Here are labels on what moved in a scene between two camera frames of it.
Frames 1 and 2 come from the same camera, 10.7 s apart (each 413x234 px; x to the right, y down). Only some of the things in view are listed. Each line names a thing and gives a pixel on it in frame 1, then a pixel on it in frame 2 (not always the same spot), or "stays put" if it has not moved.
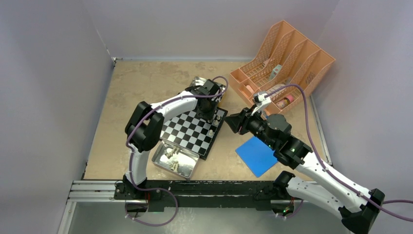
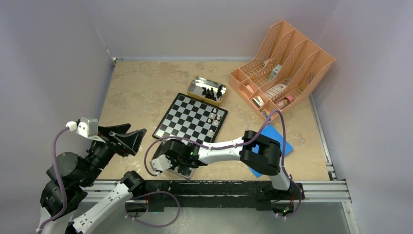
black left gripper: [208, 116] -> [129, 142]
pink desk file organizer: [290, 57] stays put
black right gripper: [237, 121] -> [174, 164]
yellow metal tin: [198, 81] stays put
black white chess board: [194, 133] stays put
